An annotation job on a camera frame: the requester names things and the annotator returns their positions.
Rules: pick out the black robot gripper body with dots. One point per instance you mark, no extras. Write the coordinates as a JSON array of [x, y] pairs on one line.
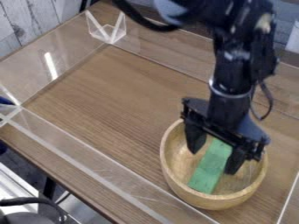
[[223, 116]]

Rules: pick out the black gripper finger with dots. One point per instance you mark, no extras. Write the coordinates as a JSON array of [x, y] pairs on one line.
[[236, 160], [195, 136]]

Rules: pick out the green rectangular block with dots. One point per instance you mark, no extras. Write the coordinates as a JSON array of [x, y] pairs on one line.
[[209, 168]]

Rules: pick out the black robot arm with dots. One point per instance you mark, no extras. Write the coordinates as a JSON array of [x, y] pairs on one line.
[[243, 27]]

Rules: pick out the brown wooden bowl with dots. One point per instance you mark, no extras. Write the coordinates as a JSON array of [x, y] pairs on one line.
[[234, 189]]

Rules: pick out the black metal table leg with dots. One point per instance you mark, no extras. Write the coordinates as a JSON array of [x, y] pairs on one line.
[[49, 187]]

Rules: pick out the clear acrylic enclosure wall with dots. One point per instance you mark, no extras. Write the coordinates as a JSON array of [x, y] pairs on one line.
[[93, 104]]

